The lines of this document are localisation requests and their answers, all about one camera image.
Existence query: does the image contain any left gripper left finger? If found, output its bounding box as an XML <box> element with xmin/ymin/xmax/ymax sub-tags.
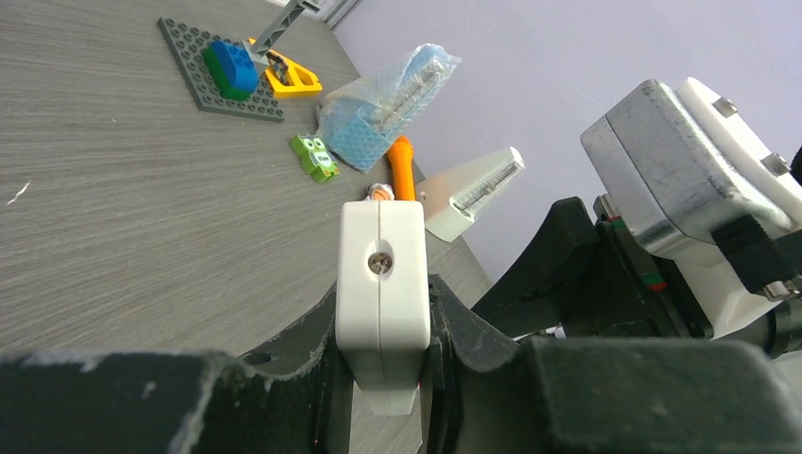
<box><xmin>1</xmin><ymin>291</ymin><xmax>352</xmax><ymax>453</ymax></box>

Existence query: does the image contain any orange toy microphone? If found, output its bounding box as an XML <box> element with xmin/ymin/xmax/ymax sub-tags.
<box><xmin>385</xmin><ymin>136</ymin><xmax>416</xmax><ymax>201</ymax></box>

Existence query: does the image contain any grey lego baseplate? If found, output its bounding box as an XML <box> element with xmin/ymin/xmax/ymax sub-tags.
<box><xmin>157</xmin><ymin>17</ymin><xmax>285</xmax><ymax>123</ymax></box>

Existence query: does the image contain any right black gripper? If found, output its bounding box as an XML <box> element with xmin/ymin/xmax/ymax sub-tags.
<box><xmin>471</xmin><ymin>194</ymin><xmax>802</xmax><ymax>359</ymax></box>

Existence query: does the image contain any grey lego piece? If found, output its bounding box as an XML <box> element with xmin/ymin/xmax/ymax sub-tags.
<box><xmin>242</xmin><ymin>0</ymin><xmax>322</xmax><ymax>72</ymax></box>

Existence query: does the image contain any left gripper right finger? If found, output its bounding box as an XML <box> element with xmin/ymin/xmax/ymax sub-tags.
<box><xmin>421</xmin><ymin>274</ymin><xmax>801</xmax><ymax>453</ymax></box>

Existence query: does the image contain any green owl toy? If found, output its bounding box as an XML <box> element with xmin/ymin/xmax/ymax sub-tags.
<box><xmin>289</xmin><ymin>134</ymin><xmax>340</xmax><ymax>183</ymax></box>

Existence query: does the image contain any small figurine bottle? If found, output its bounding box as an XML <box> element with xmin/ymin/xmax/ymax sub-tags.
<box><xmin>365</xmin><ymin>183</ymin><xmax>395</xmax><ymax>201</ymax></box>

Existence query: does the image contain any white metronome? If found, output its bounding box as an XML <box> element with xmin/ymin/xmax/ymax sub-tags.
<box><xmin>416</xmin><ymin>147</ymin><xmax>526</xmax><ymax>242</ymax></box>

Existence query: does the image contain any yellow triangle toy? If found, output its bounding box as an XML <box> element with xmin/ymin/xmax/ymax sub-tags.
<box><xmin>243</xmin><ymin>38</ymin><xmax>323</xmax><ymax>99</ymax></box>

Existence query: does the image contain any white air conditioner remote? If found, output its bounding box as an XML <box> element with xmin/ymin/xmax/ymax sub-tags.
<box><xmin>335</xmin><ymin>201</ymin><xmax>431</xmax><ymax>416</ymax></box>

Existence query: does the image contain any blue lego brick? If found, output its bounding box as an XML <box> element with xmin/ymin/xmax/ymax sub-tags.
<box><xmin>202</xmin><ymin>40</ymin><xmax>258</xmax><ymax>101</ymax></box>

